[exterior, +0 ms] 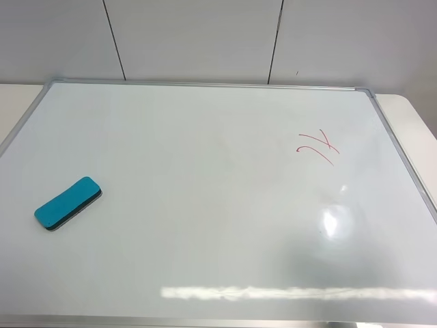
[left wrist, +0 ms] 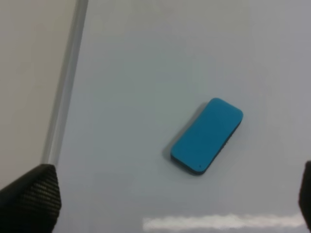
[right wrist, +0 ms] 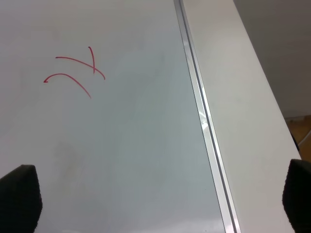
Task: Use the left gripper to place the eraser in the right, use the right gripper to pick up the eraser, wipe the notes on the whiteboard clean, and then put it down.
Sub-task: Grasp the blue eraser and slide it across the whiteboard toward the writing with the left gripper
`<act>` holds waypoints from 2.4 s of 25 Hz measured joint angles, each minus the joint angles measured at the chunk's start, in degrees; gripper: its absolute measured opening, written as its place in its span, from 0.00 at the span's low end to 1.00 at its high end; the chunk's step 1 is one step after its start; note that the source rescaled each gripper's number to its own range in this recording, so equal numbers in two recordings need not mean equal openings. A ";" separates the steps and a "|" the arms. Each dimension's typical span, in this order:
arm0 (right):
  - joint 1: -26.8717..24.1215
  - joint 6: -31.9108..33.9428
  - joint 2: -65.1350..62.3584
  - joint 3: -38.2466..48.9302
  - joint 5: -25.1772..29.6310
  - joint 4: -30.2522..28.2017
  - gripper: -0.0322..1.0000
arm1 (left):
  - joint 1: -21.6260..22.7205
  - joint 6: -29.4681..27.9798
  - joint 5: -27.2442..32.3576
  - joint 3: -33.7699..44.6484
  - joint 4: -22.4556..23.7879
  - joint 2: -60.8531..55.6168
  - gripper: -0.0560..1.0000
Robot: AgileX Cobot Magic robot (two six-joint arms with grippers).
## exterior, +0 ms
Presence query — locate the teal whiteboard eraser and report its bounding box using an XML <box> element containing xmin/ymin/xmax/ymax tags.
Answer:
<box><xmin>34</xmin><ymin>176</ymin><xmax>102</xmax><ymax>231</ymax></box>

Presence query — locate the red marker scribble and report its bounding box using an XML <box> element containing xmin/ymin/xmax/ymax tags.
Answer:
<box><xmin>295</xmin><ymin>129</ymin><xmax>341</xmax><ymax>167</ymax></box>

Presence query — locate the white whiteboard with aluminium frame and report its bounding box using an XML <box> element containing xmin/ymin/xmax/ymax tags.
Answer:
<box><xmin>1</xmin><ymin>80</ymin><xmax>436</xmax><ymax>327</ymax></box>

